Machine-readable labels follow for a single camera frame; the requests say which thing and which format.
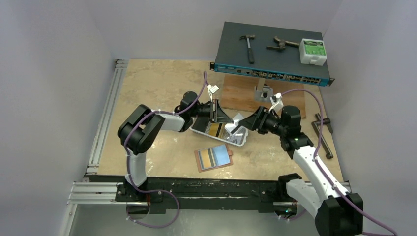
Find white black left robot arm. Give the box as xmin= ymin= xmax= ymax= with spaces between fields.
xmin=117 ymin=91 xmax=233 ymax=201

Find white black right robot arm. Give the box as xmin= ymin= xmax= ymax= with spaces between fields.
xmin=238 ymin=106 xmax=363 ymax=236

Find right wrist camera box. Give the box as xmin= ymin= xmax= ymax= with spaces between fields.
xmin=269 ymin=93 xmax=284 ymax=113

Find white green electrical box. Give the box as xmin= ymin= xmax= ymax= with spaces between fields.
xmin=299 ymin=38 xmax=327 ymax=66

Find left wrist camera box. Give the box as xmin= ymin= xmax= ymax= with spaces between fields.
xmin=207 ymin=84 xmax=219 ymax=102

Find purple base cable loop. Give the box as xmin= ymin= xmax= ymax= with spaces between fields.
xmin=125 ymin=187 xmax=182 ymax=229

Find metal crank handle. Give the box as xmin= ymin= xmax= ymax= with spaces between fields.
xmin=311 ymin=113 xmax=335 ymax=160

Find small hammer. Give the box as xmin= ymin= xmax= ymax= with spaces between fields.
xmin=239 ymin=34 xmax=255 ymax=64

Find gold magnetic stripe card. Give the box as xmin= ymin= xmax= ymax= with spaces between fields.
xmin=208 ymin=123 xmax=225 ymax=138

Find plywood board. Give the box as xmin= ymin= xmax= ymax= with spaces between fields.
xmin=220 ymin=74 xmax=304 ymax=112

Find white plastic basket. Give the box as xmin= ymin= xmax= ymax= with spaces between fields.
xmin=190 ymin=113 xmax=248 ymax=147

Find grey metal stand bracket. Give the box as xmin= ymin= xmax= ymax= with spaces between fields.
xmin=254 ymin=78 xmax=273 ymax=103

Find blue network switch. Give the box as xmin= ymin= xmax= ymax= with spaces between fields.
xmin=210 ymin=22 xmax=334 ymax=87

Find tan leather card holder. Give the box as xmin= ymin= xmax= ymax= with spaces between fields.
xmin=194 ymin=144 xmax=234 ymax=173

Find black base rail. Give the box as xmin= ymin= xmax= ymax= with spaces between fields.
xmin=84 ymin=175 xmax=302 ymax=217

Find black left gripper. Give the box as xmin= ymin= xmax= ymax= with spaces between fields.
xmin=189 ymin=99 xmax=233 ymax=124

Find aluminium frame rails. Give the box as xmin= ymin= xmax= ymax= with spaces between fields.
xmin=59 ymin=59 xmax=364 ymax=236

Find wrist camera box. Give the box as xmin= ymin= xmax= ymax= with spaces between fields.
xmin=269 ymin=93 xmax=284 ymax=113
xmin=207 ymin=84 xmax=219 ymax=102

